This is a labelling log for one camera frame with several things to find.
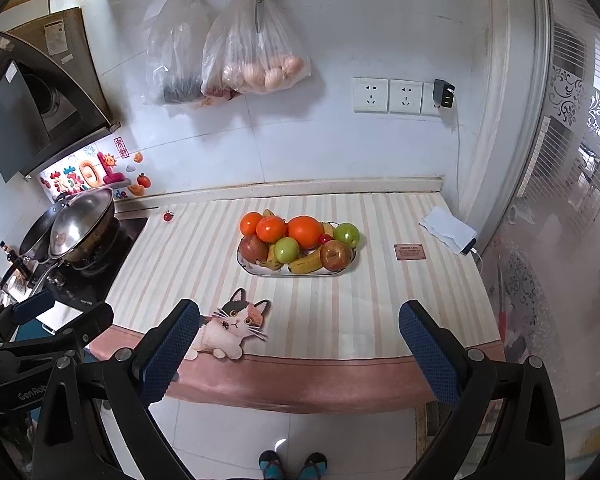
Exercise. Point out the black wall charger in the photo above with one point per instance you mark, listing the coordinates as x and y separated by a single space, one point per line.
442 94

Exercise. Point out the glass sliding door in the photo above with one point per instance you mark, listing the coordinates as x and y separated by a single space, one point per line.
555 210

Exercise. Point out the steel wok with lid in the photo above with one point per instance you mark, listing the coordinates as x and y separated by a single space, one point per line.
32 240

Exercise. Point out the dark red apple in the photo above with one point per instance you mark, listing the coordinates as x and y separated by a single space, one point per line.
252 249

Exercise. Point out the orange ingot wall sticker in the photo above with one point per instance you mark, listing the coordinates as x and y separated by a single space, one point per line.
137 191

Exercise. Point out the black range hood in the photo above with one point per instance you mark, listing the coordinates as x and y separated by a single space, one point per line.
10 110

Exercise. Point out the white power bank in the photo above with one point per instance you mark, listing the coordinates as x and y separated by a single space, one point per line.
471 246

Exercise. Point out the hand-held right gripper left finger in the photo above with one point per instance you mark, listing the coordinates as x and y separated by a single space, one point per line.
172 355

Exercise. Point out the steel wok lid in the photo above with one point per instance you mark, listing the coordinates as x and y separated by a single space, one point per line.
77 222

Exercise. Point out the person's right sandalled foot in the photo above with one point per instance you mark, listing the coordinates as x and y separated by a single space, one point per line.
312 466

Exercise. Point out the white paper sheet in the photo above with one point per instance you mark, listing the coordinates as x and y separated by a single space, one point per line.
445 225

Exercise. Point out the colourful lettering wall sticker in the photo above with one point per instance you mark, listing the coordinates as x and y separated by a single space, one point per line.
80 175

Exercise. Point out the group of brown eggs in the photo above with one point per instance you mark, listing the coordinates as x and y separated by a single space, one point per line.
265 76

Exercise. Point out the person's sandalled foot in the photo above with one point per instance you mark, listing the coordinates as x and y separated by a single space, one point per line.
312 466
271 466

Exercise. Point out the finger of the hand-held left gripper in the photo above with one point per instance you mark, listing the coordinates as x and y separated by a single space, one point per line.
32 307
87 325

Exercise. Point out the red seal wall sticker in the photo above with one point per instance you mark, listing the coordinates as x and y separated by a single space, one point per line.
118 144

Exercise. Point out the large orange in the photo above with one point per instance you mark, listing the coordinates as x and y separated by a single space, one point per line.
305 231

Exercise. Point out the dark sauce bottle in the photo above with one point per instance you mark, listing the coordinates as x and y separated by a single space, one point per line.
11 257

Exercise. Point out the cherry tomato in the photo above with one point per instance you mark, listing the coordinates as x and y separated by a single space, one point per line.
168 216

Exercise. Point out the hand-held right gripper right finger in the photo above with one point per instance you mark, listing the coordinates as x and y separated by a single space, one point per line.
430 355

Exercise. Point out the green apple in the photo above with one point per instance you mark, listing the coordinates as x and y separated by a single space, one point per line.
286 248
347 233

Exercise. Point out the person's left sandalled foot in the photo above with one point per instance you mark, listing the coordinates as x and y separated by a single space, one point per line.
271 466

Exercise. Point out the clear plastic bag dark contents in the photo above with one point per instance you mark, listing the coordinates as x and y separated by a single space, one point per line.
172 55

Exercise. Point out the brown mat label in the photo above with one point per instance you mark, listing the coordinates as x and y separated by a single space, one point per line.
409 251

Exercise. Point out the white patterned plate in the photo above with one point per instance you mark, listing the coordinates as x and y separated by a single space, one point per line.
260 270

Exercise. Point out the white wall socket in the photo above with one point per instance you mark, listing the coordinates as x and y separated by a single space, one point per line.
370 95
427 106
405 96

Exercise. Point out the black stove top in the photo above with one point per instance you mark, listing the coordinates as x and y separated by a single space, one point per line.
100 270

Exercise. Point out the yellow banana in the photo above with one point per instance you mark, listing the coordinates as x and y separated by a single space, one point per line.
307 263
270 264

